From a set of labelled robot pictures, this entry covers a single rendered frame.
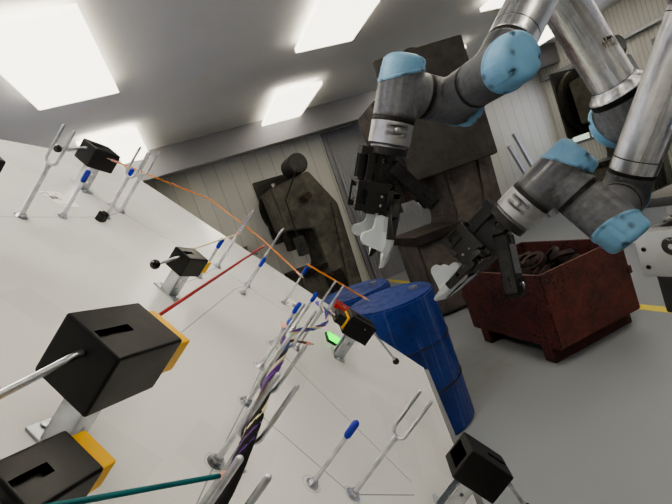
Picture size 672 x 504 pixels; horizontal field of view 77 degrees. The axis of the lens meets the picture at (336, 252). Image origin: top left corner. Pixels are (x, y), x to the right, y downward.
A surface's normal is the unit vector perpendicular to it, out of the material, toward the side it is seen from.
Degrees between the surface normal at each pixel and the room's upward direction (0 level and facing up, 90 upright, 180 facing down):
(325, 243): 90
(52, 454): 53
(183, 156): 90
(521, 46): 90
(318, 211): 90
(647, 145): 101
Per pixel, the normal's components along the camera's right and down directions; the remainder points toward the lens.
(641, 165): -0.37, 0.42
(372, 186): 0.14, 0.24
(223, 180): 0.30, -0.02
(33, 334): 0.55, -0.83
